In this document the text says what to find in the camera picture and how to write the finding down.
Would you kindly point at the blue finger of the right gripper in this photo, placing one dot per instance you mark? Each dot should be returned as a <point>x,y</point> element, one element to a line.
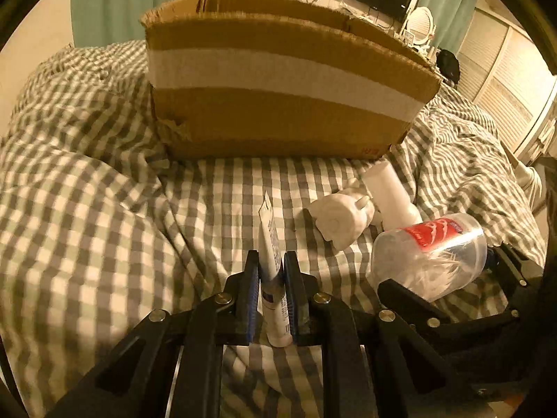
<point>410,306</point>

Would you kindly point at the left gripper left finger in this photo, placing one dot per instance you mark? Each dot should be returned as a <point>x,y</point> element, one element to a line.
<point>170,365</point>

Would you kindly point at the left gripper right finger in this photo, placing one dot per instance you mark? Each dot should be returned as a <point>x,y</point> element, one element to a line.
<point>321,320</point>

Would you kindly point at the white cream tube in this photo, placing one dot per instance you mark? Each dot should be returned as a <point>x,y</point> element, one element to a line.
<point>272,284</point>

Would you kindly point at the clear cotton swab jar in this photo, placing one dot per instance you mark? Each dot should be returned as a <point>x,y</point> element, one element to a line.
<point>431,259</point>

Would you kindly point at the white plastic bottle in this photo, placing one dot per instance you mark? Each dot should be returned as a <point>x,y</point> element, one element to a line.
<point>390,197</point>

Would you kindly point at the white rabbit figurine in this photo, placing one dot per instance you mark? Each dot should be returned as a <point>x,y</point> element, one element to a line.
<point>342,217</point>

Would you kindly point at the green checkered duvet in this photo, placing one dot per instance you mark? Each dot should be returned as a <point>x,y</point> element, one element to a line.
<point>99,226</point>

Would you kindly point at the wooden chair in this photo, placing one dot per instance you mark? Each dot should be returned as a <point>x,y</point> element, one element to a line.
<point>529,180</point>

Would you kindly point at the black backpack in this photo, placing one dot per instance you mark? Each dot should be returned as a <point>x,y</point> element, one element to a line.
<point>448,65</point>

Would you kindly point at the white louvered wardrobe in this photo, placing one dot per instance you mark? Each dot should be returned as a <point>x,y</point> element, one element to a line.
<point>503,73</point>

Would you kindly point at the brown cardboard box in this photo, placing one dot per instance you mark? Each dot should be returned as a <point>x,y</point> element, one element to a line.
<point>279,78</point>

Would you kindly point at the oval vanity mirror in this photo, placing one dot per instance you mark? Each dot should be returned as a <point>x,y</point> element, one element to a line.
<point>419,28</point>

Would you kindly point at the small green curtain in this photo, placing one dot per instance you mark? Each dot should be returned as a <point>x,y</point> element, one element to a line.
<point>452,19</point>

